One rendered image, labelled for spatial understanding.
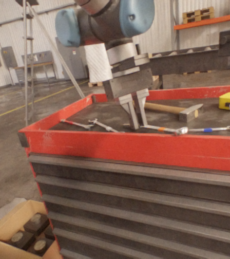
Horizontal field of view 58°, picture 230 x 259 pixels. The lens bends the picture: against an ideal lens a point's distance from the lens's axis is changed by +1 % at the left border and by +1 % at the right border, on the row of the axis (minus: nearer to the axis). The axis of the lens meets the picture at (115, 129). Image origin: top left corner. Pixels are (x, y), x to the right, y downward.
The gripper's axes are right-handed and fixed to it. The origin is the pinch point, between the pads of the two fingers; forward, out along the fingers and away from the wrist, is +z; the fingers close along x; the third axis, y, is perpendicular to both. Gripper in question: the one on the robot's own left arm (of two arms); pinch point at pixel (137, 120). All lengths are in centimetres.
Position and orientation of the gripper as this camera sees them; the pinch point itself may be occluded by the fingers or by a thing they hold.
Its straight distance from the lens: 59.9
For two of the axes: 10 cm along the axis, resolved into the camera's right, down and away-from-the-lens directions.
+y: -4.1, -1.1, 9.0
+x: -8.7, 3.3, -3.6
